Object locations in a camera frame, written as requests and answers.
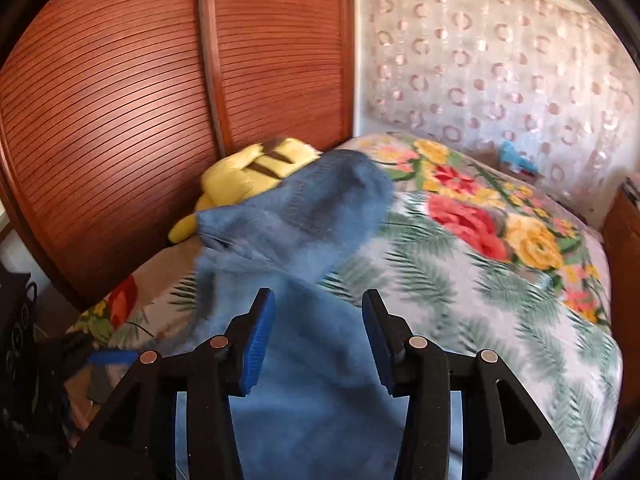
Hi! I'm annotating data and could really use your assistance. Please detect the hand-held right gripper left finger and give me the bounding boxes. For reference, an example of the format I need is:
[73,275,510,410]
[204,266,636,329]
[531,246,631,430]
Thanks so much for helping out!
[65,287,277,480]

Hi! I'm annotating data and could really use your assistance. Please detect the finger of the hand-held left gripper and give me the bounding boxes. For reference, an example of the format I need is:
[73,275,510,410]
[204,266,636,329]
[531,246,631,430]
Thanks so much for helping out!
[87,350,142,367]

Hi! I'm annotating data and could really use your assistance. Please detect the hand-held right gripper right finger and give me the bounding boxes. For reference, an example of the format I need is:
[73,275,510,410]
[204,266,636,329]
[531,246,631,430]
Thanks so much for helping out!
[361,289,581,480]

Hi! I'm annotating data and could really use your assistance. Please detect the blue denim pants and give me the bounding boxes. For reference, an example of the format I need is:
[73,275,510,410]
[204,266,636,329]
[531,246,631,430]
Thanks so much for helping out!
[192,149,466,480]

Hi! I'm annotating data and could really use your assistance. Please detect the black bag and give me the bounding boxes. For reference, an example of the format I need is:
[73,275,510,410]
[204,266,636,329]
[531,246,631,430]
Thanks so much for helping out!
[0,270,38,411]

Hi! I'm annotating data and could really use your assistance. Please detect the floral printed blanket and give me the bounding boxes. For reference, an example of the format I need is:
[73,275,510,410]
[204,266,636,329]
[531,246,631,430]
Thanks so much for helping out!
[65,132,626,480]

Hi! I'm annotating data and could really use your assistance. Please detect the yellow plush toy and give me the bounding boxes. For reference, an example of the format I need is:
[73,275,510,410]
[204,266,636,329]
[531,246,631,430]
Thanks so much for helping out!
[167,136,323,245]

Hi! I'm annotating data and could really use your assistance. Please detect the light blue plastic bag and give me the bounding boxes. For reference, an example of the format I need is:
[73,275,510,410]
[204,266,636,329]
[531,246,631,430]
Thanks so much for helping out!
[497,140,541,173]

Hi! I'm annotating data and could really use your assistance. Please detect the wooden slatted wardrobe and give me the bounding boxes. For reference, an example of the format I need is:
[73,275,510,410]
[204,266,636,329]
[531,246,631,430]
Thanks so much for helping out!
[0,0,356,311]

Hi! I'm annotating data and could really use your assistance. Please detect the wooden cabinet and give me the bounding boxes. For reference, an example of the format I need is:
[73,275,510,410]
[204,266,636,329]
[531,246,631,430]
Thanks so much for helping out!
[600,175,640,321]

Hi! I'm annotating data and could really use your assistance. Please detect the sheer circle pattern curtain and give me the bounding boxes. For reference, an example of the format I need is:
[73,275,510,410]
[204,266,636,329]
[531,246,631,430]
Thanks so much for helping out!
[352,0,640,211]

